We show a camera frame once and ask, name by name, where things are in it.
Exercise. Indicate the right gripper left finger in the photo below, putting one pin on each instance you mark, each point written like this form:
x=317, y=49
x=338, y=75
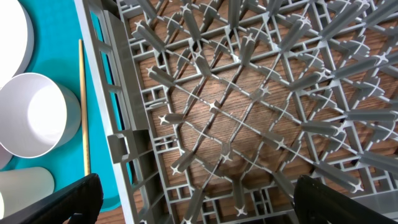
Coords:
x=79, y=202

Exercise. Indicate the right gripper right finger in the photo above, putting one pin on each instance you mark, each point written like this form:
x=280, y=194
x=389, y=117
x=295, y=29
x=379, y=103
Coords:
x=316, y=203

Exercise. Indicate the white cup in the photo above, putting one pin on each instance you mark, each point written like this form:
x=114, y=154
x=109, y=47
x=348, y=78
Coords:
x=23, y=187

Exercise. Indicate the small white rice bowl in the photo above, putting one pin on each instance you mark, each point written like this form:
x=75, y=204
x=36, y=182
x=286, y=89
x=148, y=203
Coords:
x=37, y=115

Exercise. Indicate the grey metal bowl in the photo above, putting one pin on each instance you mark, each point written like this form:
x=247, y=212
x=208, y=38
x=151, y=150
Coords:
x=17, y=39

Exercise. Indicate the grey dishwasher rack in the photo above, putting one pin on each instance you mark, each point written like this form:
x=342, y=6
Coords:
x=212, y=110

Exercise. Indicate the right wooden chopstick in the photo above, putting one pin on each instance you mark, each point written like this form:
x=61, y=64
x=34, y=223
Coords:
x=83, y=101

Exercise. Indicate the teal serving tray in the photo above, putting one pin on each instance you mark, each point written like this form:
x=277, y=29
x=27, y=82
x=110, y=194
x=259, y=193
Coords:
x=55, y=55

